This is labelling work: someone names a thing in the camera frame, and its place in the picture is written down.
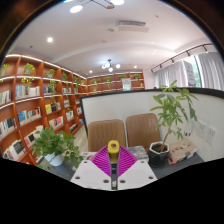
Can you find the beige flat box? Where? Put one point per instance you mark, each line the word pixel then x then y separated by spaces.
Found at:
pixel 183 151

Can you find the white picture-cover book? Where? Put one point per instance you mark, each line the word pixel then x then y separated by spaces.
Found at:
pixel 86 155

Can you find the clear bottle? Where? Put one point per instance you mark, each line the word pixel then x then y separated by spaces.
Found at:
pixel 188 130

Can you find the tall white standing sign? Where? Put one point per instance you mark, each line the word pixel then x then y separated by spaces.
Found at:
pixel 190 73

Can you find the multi-bulb ceiling lamp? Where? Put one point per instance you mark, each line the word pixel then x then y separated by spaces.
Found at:
pixel 76 8
pixel 110 65

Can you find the brown upholstered chair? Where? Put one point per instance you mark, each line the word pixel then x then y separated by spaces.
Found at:
pixel 141 130
pixel 106 133

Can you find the black track light rail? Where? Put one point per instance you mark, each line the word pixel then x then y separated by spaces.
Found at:
pixel 181 55

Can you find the white wall socket plate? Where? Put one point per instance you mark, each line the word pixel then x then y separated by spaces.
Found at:
pixel 211 134
pixel 202 129

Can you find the small white standing sign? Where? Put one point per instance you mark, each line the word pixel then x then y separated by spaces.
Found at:
pixel 126 84

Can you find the small tree in black pot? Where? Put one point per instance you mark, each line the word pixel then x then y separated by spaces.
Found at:
pixel 158 156

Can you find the yellow charger block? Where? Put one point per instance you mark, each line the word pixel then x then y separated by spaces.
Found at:
pixel 113 148

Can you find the red book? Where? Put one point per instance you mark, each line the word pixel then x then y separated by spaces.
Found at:
pixel 176 161

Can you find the leafy plant in white pot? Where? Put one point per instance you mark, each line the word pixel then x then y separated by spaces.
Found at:
pixel 55 159

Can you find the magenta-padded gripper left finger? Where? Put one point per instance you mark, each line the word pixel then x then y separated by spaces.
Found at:
pixel 88 175

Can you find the white curtains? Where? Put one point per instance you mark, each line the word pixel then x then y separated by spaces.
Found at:
pixel 210 70

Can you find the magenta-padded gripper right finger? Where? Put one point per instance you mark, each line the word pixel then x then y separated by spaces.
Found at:
pixel 138 173

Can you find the red-brown bookshelf unit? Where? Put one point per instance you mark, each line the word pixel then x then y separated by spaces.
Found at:
pixel 30 116

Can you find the ceiling air vent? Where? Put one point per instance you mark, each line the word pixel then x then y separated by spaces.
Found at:
pixel 131 26

